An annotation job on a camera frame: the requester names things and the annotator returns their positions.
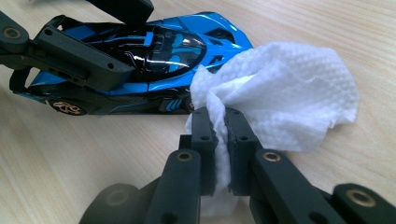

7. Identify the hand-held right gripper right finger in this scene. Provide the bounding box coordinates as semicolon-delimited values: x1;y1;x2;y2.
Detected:
224;106;264;197

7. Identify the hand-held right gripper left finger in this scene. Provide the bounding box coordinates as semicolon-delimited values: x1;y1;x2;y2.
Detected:
179;106;219;197

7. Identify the white wet wipe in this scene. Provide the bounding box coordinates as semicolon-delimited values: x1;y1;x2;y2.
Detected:
185;40;360;217

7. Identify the blue and black toy car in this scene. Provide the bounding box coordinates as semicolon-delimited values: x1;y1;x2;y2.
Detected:
8;11;255;117

